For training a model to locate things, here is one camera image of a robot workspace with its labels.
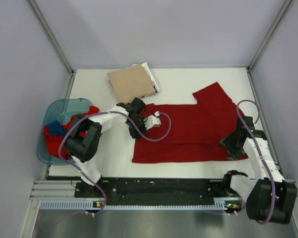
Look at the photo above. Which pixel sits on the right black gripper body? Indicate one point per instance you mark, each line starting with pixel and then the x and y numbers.
pixel 233 148

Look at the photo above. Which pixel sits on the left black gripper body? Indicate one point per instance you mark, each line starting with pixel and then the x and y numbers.
pixel 140 124

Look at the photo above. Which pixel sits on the dark red t shirt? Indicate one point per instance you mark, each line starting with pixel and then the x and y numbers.
pixel 189 133

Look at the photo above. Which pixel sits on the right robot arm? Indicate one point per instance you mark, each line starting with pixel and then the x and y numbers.
pixel 268 197

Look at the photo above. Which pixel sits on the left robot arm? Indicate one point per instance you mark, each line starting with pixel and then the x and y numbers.
pixel 85 133

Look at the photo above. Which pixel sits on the folded beige t shirt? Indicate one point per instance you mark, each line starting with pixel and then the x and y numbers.
pixel 131 82

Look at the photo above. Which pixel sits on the teal plastic basket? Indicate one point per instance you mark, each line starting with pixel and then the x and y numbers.
pixel 61 110

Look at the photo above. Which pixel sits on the bright red t shirt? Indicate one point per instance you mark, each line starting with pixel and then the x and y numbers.
pixel 53 143

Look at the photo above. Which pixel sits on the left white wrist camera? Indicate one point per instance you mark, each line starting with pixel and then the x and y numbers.
pixel 153 121

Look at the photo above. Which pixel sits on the right aluminium frame post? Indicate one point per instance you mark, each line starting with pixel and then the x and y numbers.
pixel 272 30

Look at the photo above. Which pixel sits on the aluminium frame post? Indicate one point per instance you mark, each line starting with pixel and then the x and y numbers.
pixel 272 30
pixel 50 35

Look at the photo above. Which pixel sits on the left aluminium frame post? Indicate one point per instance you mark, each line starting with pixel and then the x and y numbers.
pixel 50 35

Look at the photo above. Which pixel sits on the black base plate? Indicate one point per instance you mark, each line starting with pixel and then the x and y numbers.
pixel 173 199

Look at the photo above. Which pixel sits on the front aluminium rail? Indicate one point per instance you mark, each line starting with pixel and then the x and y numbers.
pixel 54 189

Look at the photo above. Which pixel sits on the grey slotted cable duct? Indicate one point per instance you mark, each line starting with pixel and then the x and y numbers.
pixel 216 205

